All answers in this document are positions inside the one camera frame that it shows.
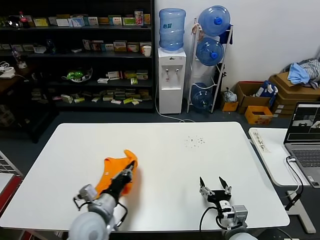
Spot upright blue water jug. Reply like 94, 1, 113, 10
159, 8, 187, 53

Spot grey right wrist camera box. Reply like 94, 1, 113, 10
232, 204, 249, 226

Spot black laptop cable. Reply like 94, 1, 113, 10
283, 155, 304, 211

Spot white power cable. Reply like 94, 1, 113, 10
155, 87, 195, 123

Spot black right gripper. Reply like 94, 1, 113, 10
199, 176, 232, 208

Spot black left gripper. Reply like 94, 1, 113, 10
109, 161, 136, 196

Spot dark blue bottle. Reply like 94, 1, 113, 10
46, 39, 58, 54

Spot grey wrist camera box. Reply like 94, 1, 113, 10
78, 184, 97, 201
232, 204, 249, 226

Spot small yellow box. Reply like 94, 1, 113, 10
220, 99, 239, 113

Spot red panel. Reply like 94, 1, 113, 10
0, 174, 22, 213

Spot pink printed tall carton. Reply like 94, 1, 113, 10
134, 10, 145, 26

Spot yellow labelled carton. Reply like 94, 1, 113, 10
113, 41, 128, 53

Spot white metal jug rack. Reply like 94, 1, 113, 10
186, 17, 234, 115

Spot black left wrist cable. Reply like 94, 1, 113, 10
73, 196, 129, 228

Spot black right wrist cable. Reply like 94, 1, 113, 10
199, 206, 222, 231

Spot black shelving unit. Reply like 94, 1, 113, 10
0, 0, 155, 113

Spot clear plastic bottle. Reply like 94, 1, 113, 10
11, 48, 28, 69

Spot white labelled power strip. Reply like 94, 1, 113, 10
249, 128, 272, 153

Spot white water dispenser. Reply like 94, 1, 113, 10
157, 47, 187, 115

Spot yellow green flat carton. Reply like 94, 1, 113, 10
33, 17, 49, 27

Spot grey plastic bag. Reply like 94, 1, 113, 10
222, 87, 238, 103

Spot white carton green label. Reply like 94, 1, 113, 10
108, 15, 123, 26

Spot small orange box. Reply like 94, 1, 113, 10
244, 105, 273, 125

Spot stacked brown cardboard boxes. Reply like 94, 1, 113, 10
268, 71, 320, 118

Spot blue white carton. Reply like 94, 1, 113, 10
70, 16, 85, 28

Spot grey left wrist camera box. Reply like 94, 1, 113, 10
78, 184, 97, 201

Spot open brown cardboard box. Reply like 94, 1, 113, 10
235, 81, 272, 115

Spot white desktop device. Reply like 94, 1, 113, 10
0, 66, 16, 79

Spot white side table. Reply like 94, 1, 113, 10
247, 127, 320, 235

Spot blue white plastic bag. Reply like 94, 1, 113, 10
255, 81, 279, 101

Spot white wire rack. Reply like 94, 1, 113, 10
0, 151, 23, 181

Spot shiny dark round pot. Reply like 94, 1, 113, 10
6, 15, 23, 28

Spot white carton red print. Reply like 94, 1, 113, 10
90, 40, 104, 52

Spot bowl of green fruit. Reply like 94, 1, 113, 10
61, 66, 94, 83

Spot orange t-shirt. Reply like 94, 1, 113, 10
95, 149, 140, 197

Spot pink hanging cloth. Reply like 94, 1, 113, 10
191, 23, 204, 42

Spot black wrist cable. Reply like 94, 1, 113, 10
199, 206, 222, 231
73, 196, 129, 228

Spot grey laptop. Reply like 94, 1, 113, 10
283, 101, 320, 188

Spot cola bottle red label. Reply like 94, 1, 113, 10
18, 11, 30, 29

